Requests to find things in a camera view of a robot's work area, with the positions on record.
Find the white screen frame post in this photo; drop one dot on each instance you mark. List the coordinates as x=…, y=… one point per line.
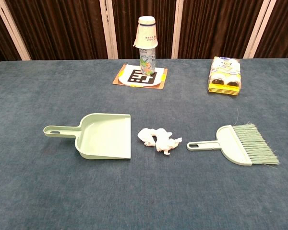
x=178, y=28
x=256, y=28
x=12, y=30
x=109, y=28

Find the mint green hand brush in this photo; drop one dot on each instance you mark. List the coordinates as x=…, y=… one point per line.
x=228, y=143

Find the blue felt table cover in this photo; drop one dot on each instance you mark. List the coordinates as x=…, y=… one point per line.
x=144, y=191

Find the upturned white paper cup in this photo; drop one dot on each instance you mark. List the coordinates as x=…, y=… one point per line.
x=146, y=33

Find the mint green plastic dustpan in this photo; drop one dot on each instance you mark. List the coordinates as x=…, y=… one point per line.
x=103, y=136

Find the cardboard card with black marker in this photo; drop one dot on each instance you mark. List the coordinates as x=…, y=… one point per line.
x=136, y=79

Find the yellow white snack package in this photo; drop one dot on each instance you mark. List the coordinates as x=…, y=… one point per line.
x=224, y=72

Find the white paper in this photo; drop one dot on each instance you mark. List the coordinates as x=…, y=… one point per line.
x=162, y=143

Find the printed drink bottle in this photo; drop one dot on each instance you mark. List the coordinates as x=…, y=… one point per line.
x=147, y=62

